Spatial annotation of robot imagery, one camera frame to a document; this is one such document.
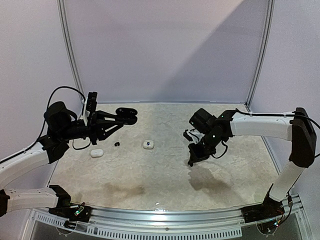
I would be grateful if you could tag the aluminium corner post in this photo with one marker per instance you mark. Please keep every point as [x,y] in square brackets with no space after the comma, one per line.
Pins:
[262,51]
[61,6]

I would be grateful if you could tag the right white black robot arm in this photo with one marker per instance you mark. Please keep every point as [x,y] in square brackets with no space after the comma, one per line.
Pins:
[296,127]

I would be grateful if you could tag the white oval charging case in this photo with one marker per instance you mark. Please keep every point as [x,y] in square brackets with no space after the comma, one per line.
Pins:
[96,153]

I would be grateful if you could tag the right aluminium corner post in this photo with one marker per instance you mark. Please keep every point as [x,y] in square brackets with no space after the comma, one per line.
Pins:
[262,51]

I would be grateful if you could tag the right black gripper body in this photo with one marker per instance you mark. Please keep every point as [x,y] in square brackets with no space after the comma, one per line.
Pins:
[195,154]

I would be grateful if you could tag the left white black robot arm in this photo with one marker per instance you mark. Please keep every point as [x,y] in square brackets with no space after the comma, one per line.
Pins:
[63,126]

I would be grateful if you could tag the small white charging case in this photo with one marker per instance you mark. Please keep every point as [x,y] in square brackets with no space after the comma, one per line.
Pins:
[148,144]

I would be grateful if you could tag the left aluminium corner post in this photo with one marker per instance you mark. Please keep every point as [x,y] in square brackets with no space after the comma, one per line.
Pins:
[61,6]

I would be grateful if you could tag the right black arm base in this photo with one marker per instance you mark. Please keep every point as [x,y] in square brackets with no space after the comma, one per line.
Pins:
[269,208]

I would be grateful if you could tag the aluminium front rail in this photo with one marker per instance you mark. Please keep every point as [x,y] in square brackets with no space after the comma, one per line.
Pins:
[121,224]

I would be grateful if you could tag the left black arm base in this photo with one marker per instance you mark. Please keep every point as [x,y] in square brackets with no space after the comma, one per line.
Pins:
[74,212]

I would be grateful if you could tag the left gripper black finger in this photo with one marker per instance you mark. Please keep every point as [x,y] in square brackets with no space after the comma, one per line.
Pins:
[105,116]
[106,130]

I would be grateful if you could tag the black oval charging case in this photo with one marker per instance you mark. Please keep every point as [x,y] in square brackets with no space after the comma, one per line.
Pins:
[126,115]

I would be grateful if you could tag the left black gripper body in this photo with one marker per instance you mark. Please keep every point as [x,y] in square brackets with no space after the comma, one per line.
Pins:
[93,131]

